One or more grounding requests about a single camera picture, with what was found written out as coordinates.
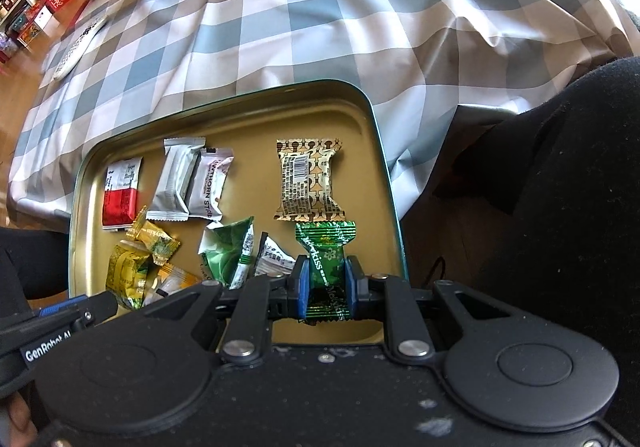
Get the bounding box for orange yellow snack packet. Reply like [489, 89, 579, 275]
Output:
[145, 263, 203, 305]

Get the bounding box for black silver snack packet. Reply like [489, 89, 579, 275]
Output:
[253, 232, 297, 278]

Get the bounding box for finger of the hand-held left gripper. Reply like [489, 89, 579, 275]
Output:
[35, 289, 120, 328]

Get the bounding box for red and white snack packet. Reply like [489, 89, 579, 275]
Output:
[101, 156, 145, 230]

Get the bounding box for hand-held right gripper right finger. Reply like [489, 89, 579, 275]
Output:
[344, 254, 516, 363]

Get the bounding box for white remote control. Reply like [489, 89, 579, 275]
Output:
[52, 17, 108, 82]

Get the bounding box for green leaf print snack packet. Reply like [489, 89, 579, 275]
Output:
[199, 217, 256, 290]

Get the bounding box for person's black trousers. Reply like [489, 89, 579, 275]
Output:
[432, 54, 640, 447]

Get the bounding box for gold tin box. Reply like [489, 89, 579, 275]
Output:
[68, 78, 410, 347]

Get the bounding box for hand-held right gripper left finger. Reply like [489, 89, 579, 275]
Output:
[145, 254, 311, 367]

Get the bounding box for long white snack packet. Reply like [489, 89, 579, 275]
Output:
[146, 137, 207, 222]

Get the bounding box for silver hawthorn stick packet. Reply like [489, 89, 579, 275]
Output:
[184, 147, 236, 224]

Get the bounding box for gold brown patterned snack packet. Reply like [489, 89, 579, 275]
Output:
[272, 137, 346, 222]

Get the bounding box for blue grey checked tablecloth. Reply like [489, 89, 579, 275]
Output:
[7, 0, 640, 218]

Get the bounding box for person's left hand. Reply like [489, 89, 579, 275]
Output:
[5, 389, 48, 447]

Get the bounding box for green foil candy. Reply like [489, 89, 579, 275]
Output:
[295, 220, 358, 326]

